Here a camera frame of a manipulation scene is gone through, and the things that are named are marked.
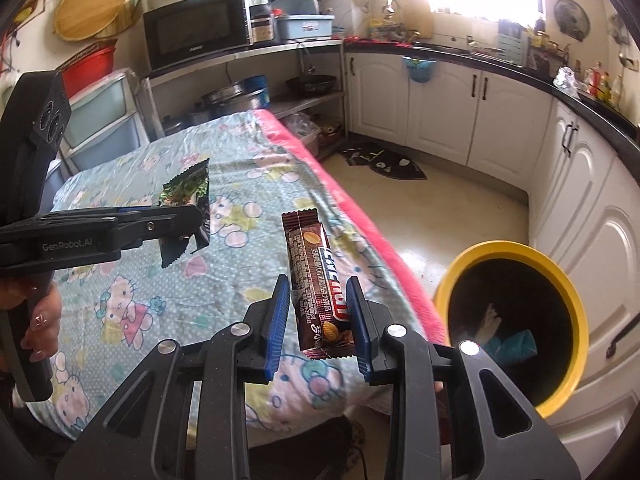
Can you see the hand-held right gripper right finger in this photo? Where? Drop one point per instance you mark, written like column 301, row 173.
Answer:
column 357, row 330

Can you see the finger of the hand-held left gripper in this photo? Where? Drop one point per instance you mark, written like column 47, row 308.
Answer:
column 170, row 222
column 135, row 208

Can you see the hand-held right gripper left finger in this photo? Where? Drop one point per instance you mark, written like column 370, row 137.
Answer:
column 277, row 330

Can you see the green black snack wrapper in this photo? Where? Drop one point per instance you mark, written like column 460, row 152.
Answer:
column 187, row 185

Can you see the brown chocolate bar wrapper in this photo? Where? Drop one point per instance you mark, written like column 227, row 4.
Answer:
column 315, row 270

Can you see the yellow rimmed black bin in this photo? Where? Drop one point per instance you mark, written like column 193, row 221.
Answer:
column 500, row 280

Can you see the person's left hand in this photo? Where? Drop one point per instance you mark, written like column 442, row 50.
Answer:
column 45, row 325

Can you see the white plastic drawer unit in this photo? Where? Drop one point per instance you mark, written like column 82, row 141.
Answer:
column 100, row 110
column 57, row 185

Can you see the blue cartoon printed blanket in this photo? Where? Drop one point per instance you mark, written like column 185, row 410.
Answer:
column 240, row 185

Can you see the red pink fleece blanket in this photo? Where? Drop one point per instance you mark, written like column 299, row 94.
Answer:
column 345, row 210

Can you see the steel pot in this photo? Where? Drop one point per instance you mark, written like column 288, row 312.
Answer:
column 230, row 97

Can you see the red plastic basin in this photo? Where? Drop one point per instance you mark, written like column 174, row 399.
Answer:
column 90, row 72

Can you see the clear plastic storage bag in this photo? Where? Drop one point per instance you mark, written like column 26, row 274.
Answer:
column 302, row 130

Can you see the blue tin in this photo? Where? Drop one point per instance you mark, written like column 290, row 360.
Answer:
column 257, row 84

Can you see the black patterned floor mat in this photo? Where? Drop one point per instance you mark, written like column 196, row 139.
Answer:
column 395, row 167

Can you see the black microwave oven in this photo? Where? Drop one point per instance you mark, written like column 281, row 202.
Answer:
column 195, row 30

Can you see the black wok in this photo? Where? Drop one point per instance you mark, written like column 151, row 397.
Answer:
column 310, row 84

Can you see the steel kitchen shelf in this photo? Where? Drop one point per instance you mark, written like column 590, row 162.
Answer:
column 280, row 46

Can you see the white kitchen cabinets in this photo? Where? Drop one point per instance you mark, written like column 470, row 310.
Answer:
column 440, row 110

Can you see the blue dish rack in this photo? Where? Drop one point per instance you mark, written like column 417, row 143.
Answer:
column 305, row 29

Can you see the grey blue plastic box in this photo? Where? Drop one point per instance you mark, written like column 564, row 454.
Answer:
column 300, row 5

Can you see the red dish cloth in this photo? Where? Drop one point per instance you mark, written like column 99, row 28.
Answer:
column 355, row 39

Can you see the blue hanging basket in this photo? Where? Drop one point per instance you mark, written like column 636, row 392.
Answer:
column 419, row 72

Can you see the steel faucet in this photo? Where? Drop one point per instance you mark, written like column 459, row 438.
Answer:
column 395, row 5

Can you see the wooden cutting board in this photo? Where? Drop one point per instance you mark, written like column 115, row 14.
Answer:
column 412, row 10

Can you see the teal knife box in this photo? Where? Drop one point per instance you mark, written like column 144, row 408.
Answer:
column 514, row 45

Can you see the clear crumpled plastic bag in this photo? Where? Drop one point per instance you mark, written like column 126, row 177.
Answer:
column 566, row 80

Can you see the black stone countertop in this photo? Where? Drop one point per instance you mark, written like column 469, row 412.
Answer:
column 615, row 130

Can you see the red sauce bottle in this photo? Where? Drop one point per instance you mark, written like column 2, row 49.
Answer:
column 595, row 80

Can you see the white bottle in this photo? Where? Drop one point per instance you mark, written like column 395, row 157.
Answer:
column 619, row 92

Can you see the hanging kitchen utensils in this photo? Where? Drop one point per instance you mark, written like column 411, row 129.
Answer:
column 620, row 35

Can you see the grey wall fan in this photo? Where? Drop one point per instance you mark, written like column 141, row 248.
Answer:
column 572, row 19

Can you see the white wall socket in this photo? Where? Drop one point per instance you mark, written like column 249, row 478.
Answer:
column 634, row 62

